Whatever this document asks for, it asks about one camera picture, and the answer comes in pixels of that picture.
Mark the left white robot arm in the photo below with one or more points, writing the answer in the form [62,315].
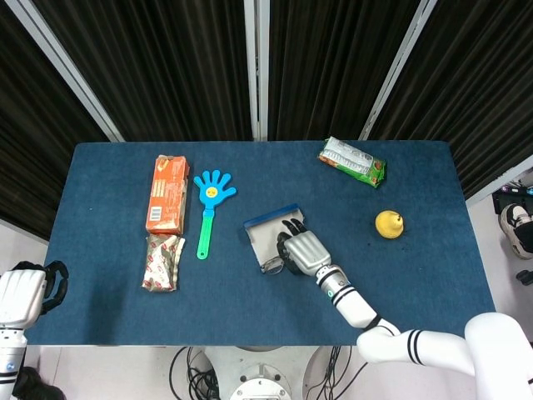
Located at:
[10,354]

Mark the blue fabric table cover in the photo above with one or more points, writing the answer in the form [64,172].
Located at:
[250,312]

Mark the orange cardboard carton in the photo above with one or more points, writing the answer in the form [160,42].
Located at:
[166,196]

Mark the blue printed cardboard box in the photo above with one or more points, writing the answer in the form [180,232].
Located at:
[266,237]

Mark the gold red crumpled snack bag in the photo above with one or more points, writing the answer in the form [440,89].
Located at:
[162,262]

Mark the small black floor object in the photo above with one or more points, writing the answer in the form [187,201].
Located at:
[525,278]

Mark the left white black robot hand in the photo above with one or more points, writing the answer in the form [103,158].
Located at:
[21,296]

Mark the blue green hand clapper toy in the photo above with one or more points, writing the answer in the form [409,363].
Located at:
[212,191]

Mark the black pleated curtain panel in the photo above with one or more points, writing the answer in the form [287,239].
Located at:
[166,62]
[479,83]
[333,62]
[33,146]

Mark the black equipment with lights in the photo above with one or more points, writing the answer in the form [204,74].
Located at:
[510,196]

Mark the white frame post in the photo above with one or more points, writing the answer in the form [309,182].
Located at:
[68,71]
[252,71]
[395,71]
[499,179]

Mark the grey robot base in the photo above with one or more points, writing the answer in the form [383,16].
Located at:
[260,375]

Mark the black bag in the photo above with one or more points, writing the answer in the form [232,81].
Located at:
[35,387]

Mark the green white snack packet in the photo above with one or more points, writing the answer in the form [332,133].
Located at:
[354,162]

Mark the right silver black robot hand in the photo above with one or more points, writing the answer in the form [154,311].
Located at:
[304,252]

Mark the yellow pear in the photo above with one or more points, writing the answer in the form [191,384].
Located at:
[387,225]

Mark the black white sneaker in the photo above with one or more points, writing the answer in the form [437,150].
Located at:
[516,233]

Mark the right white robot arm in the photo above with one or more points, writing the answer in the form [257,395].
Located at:
[354,304]

